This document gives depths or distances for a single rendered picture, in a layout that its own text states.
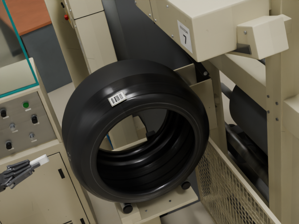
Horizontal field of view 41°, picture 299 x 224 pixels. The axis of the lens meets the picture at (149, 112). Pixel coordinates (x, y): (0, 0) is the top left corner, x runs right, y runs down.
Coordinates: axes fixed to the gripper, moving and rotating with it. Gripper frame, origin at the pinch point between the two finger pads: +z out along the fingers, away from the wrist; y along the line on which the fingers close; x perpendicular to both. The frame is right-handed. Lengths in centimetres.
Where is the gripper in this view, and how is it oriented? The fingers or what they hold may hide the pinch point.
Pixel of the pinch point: (39, 161)
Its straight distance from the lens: 166.4
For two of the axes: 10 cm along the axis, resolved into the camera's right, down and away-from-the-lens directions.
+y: -3.3, -4.9, 8.1
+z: 8.9, -4.6, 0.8
